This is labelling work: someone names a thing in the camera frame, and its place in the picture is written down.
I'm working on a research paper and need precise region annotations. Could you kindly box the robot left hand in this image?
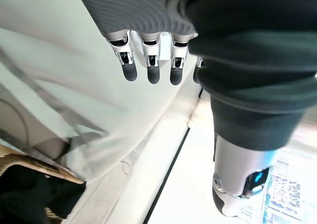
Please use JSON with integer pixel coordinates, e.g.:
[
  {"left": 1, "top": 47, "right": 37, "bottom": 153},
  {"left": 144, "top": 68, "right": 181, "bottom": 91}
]
[{"left": 73, "top": 0, "right": 317, "bottom": 217}]

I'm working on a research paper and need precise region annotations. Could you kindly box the white mattress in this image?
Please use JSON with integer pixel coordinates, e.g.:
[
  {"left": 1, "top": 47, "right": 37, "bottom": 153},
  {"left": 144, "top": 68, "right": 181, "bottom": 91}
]
[{"left": 61, "top": 84, "right": 204, "bottom": 224}]

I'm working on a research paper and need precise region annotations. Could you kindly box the white bed sheet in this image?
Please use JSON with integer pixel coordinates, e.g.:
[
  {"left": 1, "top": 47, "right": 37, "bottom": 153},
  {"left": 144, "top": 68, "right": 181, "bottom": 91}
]
[{"left": 0, "top": 0, "right": 202, "bottom": 183}]

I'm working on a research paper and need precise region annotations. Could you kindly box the woven wicker basket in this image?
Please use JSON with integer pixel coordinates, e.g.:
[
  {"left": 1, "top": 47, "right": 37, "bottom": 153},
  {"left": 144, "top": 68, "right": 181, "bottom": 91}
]
[{"left": 0, "top": 144, "right": 86, "bottom": 224}]

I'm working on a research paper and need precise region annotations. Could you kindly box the black garment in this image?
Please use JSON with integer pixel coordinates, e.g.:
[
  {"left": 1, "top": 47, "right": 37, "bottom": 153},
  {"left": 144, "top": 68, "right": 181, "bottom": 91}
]
[{"left": 0, "top": 164, "right": 86, "bottom": 224}]

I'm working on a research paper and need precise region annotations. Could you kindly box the white bed frame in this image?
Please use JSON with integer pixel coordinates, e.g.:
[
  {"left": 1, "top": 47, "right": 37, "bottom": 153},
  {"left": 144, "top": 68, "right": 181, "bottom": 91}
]
[{"left": 147, "top": 92, "right": 216, "bottom": 224}]

